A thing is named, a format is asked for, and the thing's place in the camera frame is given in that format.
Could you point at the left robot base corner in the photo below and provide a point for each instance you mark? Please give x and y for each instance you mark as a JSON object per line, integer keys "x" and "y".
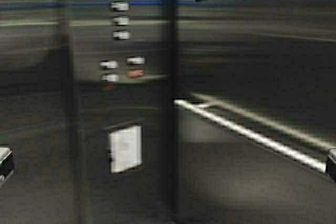
{"x": 7, "y": 164}

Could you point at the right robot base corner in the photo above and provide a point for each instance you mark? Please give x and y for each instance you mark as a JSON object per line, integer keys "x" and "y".
{"x": 331, "y": 164}

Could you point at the steel elevator button panel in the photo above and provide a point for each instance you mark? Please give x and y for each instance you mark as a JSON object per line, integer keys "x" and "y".
{"x": 122, "y": 75}

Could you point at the steel elevator handrail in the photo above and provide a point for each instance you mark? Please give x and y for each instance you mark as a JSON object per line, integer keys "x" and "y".
{"x": 289, "y": 142}

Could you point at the white notice card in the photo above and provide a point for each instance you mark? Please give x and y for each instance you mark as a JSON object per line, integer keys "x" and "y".
{"x": 125, "y": 149}

